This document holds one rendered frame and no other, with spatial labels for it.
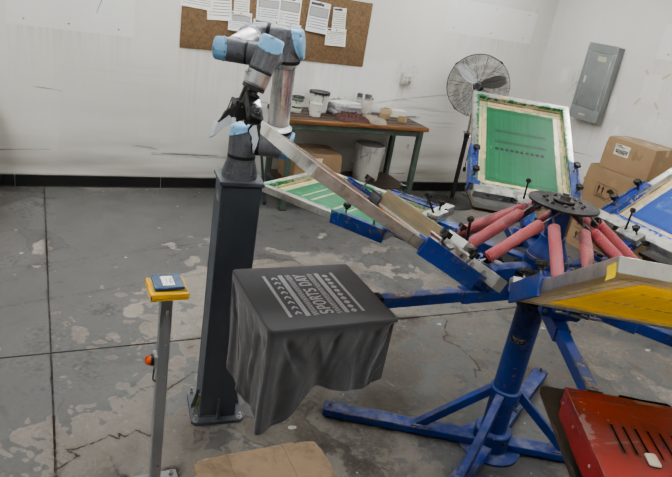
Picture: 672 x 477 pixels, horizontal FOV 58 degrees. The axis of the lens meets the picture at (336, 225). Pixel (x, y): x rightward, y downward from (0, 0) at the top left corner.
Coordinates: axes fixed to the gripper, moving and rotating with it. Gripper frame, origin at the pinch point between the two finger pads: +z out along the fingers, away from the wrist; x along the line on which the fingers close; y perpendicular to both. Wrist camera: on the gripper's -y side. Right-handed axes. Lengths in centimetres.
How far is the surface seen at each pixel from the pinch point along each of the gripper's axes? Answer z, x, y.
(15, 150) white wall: 133, 34, 380
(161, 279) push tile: 54, 0, 13
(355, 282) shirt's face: 35, -70, 6
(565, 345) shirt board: 19, -130, -46
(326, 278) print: 38, -60, 10
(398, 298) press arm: 34, -86, -2
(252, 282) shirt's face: 47, -31, 11
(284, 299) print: 45, -39, -3
